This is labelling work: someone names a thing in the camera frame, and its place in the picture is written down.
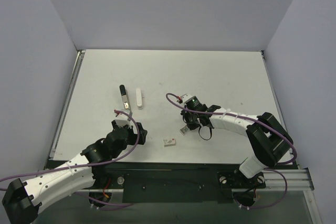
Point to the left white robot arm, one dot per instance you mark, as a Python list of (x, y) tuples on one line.
[(25, 200)]

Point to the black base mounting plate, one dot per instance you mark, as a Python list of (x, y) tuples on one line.
[(175, 182)]

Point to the white stapler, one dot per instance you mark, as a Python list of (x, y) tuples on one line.
[(139, 98)]

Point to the staple box with red label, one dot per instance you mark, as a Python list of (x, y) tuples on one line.
[(169, 142)]

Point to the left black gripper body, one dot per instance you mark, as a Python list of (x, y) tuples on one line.
[(140, 135)]

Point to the small metal stapler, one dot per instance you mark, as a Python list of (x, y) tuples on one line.
[(124, 97)]

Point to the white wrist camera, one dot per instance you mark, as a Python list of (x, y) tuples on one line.
[(183, 99), (122, 117)]

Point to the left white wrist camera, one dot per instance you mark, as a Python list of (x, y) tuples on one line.
[(122, 117)]

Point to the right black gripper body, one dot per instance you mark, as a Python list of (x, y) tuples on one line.
[(190, 118)]

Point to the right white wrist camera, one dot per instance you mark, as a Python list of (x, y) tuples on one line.
[(183, 99)]

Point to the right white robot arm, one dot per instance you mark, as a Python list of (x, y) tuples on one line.
[(268, 139)]

